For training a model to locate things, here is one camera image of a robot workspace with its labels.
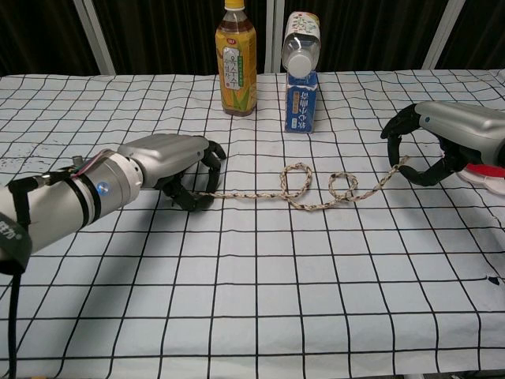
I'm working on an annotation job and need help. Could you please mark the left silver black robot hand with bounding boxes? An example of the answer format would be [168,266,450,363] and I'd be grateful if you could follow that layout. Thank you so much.
[117,133,227,212]

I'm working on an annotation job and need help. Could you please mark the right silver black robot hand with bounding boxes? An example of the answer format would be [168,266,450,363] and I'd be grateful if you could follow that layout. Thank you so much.
[380,101,505,187]

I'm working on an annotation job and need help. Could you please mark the beige speckled braided rope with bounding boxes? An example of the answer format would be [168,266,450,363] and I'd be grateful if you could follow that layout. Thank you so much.
[193,155,410,213]

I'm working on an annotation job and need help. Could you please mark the red tape roll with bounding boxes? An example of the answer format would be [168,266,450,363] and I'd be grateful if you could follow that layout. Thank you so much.
[465,164,505,178]

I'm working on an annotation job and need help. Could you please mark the white scalloped plastic plate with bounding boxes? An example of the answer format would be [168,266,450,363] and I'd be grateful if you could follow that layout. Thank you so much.
[461,167,505,194]

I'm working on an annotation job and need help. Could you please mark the yellow corn tea bottle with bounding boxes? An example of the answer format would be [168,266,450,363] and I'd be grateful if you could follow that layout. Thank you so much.
[215,0,258,117]

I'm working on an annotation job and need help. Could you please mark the black pleated curtain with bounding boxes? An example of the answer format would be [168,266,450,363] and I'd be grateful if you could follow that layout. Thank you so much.
[0,0,505,78]

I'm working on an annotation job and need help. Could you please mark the blue white drink carton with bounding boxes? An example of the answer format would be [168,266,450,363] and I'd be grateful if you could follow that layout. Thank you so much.
[284,70,319,136]

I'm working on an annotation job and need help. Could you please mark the white black grid tablecloth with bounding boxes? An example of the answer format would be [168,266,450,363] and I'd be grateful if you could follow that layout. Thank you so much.
[0,69,505,379]

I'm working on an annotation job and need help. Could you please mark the clear floral label bottle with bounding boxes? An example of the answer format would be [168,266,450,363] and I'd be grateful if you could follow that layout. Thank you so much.
[281,11,322,77]

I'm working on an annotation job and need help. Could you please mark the white metal frame post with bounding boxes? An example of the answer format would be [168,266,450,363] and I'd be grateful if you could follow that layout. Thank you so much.
[264,0,286,74]
[423,0,466,70]
[73,0,117,76]

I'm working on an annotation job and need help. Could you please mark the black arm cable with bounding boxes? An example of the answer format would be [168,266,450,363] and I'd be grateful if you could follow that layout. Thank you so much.
[6,272,21,379]

